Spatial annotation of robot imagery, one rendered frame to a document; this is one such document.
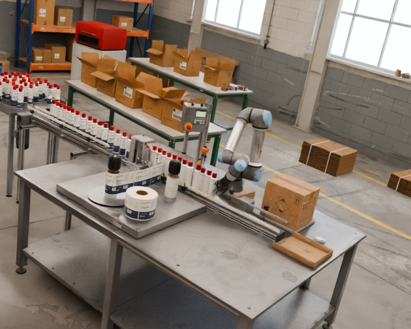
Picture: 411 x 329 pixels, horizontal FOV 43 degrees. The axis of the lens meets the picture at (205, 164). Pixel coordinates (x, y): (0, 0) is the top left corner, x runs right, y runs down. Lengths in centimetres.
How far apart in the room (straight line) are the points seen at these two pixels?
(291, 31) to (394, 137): 272
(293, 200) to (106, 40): 601
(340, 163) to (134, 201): 467
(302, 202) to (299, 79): 632
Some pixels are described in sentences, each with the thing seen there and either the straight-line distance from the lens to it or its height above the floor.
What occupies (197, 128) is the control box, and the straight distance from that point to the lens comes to 382.
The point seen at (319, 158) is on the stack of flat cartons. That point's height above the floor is 16.
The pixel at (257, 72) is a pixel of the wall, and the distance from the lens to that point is 1035.
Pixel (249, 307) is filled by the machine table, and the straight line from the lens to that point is 280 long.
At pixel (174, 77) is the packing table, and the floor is 77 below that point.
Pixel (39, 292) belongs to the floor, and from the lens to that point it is 413.
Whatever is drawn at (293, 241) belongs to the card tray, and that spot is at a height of 83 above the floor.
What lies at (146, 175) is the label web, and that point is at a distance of 365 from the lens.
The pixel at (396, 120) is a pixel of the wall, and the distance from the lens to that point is 878.
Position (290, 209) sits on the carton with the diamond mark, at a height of 98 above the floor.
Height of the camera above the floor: 241
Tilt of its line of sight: 20 degrees down
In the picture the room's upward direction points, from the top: 10 degrees clockwise
